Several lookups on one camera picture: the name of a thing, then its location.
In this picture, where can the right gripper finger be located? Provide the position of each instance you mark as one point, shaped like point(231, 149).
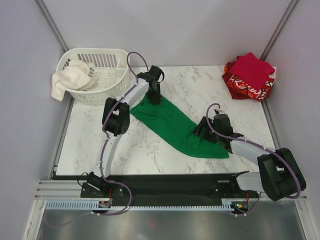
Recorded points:
point(202, 126)
point(209, 136)

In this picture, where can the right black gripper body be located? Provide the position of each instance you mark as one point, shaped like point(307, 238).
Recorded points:
point(212, 124)

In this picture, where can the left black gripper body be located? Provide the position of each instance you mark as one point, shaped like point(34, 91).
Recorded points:
point(154, 95)

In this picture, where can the green t-shirt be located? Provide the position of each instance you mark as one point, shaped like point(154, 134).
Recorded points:
point(175, 128)

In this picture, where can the white cream t-shirt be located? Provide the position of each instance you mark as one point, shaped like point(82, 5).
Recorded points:
point(76, 76)

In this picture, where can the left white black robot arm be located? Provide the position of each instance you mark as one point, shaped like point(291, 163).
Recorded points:
point(116, 121)

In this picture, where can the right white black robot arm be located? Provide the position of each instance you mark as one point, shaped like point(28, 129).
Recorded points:
point(279, 175)

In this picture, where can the red printed folded t-shirt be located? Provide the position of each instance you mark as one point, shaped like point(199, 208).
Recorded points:
point(239, 90)

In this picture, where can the white plastic laundry basket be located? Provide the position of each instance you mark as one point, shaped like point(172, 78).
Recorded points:
point(109, 68)

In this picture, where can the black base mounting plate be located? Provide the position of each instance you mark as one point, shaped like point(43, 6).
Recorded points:
point(216, 179)

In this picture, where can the folded crimson red t-shirt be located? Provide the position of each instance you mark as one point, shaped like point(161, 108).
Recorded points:
point(252, 71)

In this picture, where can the white slotted cable duct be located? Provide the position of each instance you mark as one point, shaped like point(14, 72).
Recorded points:
point(99, 205)

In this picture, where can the right aluminium frame post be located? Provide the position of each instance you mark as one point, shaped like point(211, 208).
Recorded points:
point(279, 28)

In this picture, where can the aluminium frame post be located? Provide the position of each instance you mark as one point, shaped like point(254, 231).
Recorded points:
point(41, 5)
point(279, 28)

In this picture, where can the left aluminium frame post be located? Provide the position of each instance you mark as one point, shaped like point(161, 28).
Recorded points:
point(41, 5)

